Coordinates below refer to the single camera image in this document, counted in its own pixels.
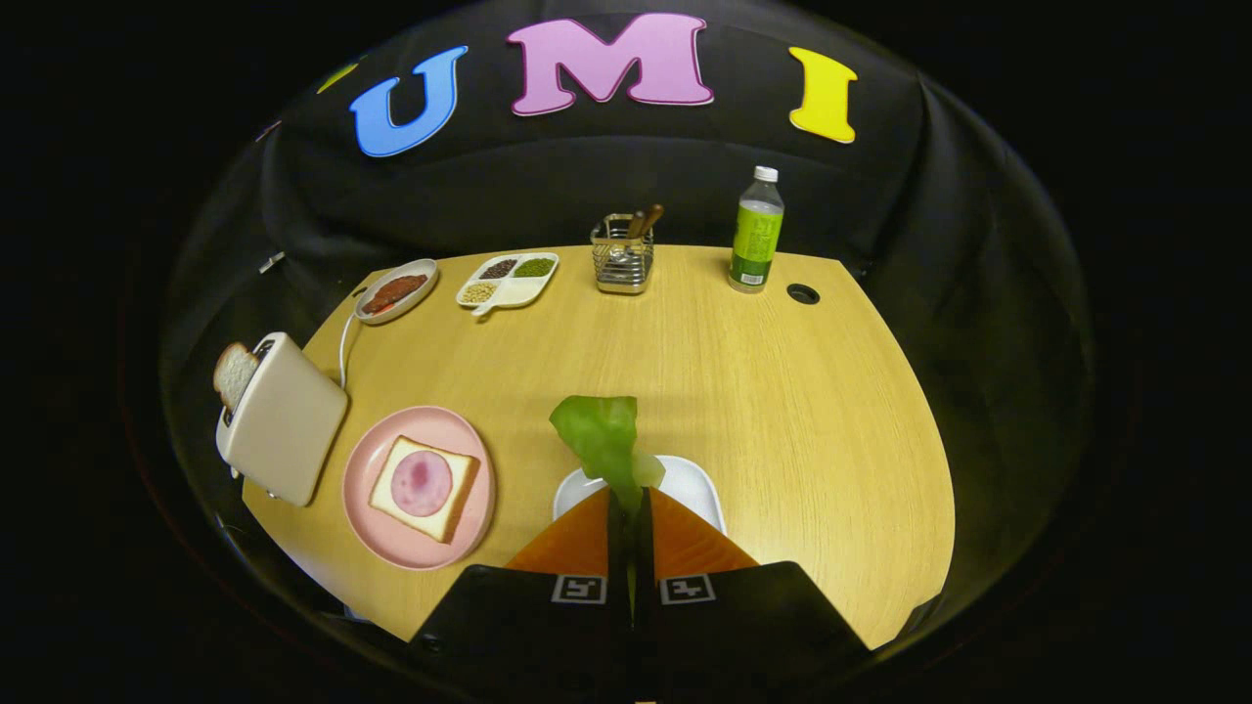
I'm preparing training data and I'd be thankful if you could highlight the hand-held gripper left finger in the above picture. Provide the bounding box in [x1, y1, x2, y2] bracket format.
[409, 486, 637, 700]

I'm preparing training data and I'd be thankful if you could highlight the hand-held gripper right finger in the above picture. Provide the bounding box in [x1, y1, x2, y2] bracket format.
[631, 486, 872, 700]

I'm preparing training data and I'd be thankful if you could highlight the green lettuce leaf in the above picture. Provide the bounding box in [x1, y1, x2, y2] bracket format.
[549, 395, 667, 519]

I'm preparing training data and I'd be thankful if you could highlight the plain white bread slice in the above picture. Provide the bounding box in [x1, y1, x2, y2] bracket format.
[212, 341, 260, 412]

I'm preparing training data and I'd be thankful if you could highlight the bread slice under ham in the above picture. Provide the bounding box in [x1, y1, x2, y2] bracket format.
[368, 434, 482, 545]

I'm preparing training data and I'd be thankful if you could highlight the white square plate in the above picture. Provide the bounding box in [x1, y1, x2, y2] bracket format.
[553, 455, 728, 537]

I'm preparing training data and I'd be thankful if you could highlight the pink ham slice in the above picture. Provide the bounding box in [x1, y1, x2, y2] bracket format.
[390, 450, 455, 518]

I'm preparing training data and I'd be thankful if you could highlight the pink round plate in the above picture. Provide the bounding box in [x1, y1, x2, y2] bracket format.
[342, 406, 498, 572]

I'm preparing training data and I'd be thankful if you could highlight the white toaster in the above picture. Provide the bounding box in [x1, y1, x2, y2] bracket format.
[215, 331, 350, 507]

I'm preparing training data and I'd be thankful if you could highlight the white divided dish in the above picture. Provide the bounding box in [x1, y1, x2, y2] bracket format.
[456, 252, 560, 319]

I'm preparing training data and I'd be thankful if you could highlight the beige oval plate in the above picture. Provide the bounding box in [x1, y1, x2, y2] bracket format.
[353, 258, 440, 326]

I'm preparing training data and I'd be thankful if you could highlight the brown meat piece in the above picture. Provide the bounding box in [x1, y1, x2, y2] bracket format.
[362, 274, 429, 316]

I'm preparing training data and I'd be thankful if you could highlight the green label plastic bottle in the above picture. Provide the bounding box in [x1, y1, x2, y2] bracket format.
[728, 165, 785, 294]

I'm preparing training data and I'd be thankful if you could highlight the black backdrop cloth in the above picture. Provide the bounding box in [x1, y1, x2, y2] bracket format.
[161, 0, 1096, 627]

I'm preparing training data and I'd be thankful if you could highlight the white toaster power cable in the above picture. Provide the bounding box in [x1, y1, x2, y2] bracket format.
[337, 311, 361, 390]

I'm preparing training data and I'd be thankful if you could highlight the metal wire utensil holder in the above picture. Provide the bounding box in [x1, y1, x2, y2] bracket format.
[590, 213, 655, 296]

